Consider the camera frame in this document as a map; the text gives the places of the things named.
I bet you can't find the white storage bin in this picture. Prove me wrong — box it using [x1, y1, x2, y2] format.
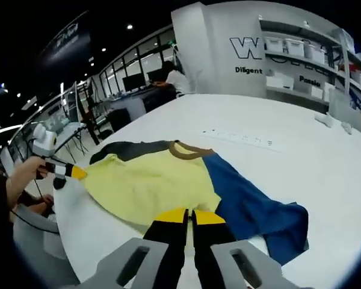
[285, 39, 307, 57]
[264, 37, 286, 52]
[306, 43, 328, 64]

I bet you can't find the white flat box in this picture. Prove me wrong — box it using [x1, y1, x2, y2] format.
[266, 75, 295, 91]

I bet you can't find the dark hanging banner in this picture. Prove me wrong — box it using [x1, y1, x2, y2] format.
[38, 11, 91, 73]

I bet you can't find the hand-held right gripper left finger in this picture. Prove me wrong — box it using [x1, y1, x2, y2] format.
[78, 207, 190, 289]

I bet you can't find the yellow garment with blue and dark sleeves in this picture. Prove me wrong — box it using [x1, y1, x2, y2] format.
[83, 140, 310, 267]

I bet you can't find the person's left hand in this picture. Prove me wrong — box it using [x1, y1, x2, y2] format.
[8, 155, 51, 203]

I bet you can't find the white strip with dark marks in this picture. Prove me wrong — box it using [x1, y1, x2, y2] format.
[200, 129, 283, 154]

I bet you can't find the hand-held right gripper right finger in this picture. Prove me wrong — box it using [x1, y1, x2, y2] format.
[191, 209, 308, 289]

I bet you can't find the office desk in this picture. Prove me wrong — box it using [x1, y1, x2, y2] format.
[107, 86, 177, 122]

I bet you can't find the white framed display screen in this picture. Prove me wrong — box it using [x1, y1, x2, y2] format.
[60, 80, 82, 125]

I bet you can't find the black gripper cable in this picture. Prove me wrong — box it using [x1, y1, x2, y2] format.
[10, 176, 61, 235]

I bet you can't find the black cabinet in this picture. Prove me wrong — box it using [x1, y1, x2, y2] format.
[107, 107, 132, 134]

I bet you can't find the grey metal shelving rack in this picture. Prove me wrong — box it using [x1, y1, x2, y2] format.
[258, 17, 361, 121]

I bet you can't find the black computer monitor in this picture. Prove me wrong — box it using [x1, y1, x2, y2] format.
[147, 70, 167, 84]
[122, 73, 147, 92]

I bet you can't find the grey mesh office chair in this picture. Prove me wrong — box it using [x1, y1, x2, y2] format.
[13, 207, 81, 288]

